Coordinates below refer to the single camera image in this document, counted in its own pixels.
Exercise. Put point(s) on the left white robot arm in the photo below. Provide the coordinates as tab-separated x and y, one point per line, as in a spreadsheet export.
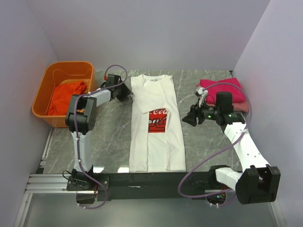
81	119

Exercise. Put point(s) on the orange plastic laundry basket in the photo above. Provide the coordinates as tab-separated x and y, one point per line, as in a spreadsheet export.
61	73

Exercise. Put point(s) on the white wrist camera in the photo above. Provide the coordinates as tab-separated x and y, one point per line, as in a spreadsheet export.
104	76
201	93

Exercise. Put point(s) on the orange t-shirt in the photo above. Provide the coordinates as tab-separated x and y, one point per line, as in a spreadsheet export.
62	95

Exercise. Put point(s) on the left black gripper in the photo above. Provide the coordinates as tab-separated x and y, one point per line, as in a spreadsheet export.
123	91

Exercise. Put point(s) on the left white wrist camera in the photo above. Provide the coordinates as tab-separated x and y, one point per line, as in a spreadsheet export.
104	76

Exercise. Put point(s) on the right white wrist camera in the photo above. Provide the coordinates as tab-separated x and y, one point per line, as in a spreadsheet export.
201	93

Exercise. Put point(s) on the black base crossbar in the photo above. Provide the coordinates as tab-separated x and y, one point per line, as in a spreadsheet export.
128	186

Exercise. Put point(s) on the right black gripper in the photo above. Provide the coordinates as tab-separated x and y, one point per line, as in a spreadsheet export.
197	114

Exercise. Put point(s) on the folded magenta t-shirt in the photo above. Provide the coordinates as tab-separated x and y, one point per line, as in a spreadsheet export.
206	83

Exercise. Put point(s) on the folded salmon t-shirt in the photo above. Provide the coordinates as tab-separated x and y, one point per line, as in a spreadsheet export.
241	106

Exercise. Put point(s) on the aluminium frame rail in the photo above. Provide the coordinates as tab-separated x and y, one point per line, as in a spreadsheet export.
110	153

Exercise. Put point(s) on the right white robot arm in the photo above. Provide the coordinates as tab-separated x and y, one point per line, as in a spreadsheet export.
258	182

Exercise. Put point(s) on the white printed t-shirt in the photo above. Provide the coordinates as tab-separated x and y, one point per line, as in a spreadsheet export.
157	143

